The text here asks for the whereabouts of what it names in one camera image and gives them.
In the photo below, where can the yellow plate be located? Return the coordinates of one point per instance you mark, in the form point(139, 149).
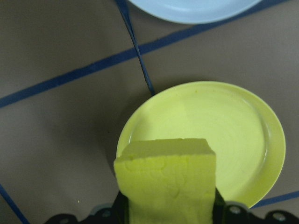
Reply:
point(222, 121)

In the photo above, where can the light blue plate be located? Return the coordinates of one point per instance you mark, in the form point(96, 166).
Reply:
point(194, 9)

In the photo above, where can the yellow foam block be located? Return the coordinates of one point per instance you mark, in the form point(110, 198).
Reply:
point(163, 182)

